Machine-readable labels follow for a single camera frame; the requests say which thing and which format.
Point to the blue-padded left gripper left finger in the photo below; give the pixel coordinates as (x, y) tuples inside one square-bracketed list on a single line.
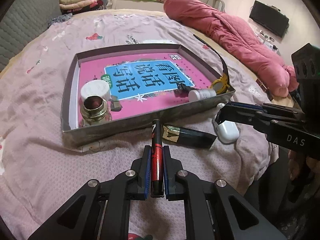
[(100, 210)]

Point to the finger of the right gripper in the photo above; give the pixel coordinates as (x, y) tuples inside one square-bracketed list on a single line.
[(265, 108), (261, 122)]

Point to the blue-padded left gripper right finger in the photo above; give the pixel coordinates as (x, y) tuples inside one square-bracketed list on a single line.
[(213, 210)]

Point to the white earbuds case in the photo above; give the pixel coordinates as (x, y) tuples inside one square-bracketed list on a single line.
[(227, 132)]

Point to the red black lighter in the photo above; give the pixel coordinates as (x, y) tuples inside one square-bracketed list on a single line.
[(157, 186)]

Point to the small white pill bottle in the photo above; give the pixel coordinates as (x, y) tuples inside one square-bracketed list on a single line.
[(201, 94)]

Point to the black gold cigarette box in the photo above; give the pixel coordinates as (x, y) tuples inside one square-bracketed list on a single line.
[(188, 137)]

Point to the small black clip object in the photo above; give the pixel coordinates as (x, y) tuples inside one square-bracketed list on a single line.
[(182, 90)]

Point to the brass-rimmed glass jar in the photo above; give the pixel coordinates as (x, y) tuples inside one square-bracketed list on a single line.
[(94, 111)]

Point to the white child-proof cap bottle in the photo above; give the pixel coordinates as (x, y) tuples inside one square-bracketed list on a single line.
[(95, 88)]

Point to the pink strawberry print bedsheet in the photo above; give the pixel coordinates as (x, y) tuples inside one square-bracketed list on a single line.
[(41, 173)]

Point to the rolled red quilt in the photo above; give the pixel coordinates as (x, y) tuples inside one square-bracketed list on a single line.
[(236, 36)]

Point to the shallow grey cardboard box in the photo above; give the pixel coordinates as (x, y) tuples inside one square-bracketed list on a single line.
[(71, 118)]

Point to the pink blue children's book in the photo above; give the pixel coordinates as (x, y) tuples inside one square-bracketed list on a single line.
[(144, 83)]

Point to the grey quilted headboard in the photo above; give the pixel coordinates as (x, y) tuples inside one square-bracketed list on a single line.
[(23, 22)]

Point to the stack of folded blankets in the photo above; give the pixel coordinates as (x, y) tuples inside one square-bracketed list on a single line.
[(79, 6)]

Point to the black wall television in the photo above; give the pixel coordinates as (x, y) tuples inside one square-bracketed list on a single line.
[(270, 18)]

